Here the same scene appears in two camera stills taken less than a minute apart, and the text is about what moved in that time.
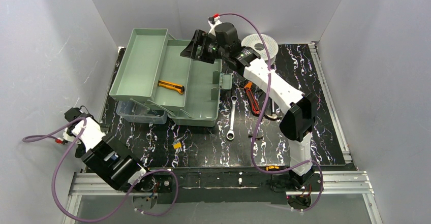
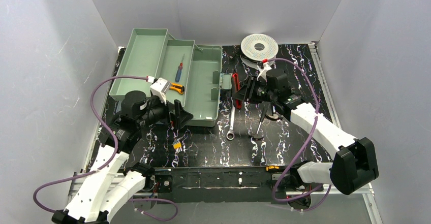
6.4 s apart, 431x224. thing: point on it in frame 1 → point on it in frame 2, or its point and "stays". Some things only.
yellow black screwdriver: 275,168 stays
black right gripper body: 201,47 → 251,90
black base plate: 244,185 stays
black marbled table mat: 248,133 stays
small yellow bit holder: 177,147 stays
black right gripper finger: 196,48 → 240,95
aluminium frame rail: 353,183 stays
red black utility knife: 252,99 → 237,87
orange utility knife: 179,88 stays
